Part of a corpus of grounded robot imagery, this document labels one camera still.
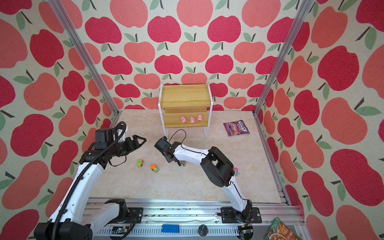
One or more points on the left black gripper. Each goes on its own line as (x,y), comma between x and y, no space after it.
(136,145)

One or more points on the green toy car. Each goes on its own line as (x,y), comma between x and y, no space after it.
(140,163)

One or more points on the orange green toy truck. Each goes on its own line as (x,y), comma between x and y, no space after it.
(154,168)

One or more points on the pink square toy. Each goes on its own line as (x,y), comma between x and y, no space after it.
(183,119)

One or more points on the pink pig toy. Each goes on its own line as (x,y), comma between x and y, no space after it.
(200,117)
(192,120)

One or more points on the wooden two-tier shelf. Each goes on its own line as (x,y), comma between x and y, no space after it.
(185,100)

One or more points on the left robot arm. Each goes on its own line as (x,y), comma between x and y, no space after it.
(67,222)

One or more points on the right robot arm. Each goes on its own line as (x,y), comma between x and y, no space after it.
(219,170)

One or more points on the purple candy bag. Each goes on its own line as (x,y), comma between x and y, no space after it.
(236,128)

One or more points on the blue tape block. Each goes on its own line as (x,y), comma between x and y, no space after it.
(170,229)

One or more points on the round black knob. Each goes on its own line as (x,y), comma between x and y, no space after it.
(203,230)

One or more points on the green snack packet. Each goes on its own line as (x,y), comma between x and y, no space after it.
(279,231)

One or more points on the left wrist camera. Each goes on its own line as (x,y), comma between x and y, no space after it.
(105,137)

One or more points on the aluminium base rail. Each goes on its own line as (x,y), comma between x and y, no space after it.
(189,215)

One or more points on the left aluminium frame post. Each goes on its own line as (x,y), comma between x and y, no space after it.
(71,31)

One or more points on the aluminium frame post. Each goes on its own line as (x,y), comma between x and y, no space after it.
(71,31)
(286,47)

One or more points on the right aluminium frame post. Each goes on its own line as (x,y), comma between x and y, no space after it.
(286,47)

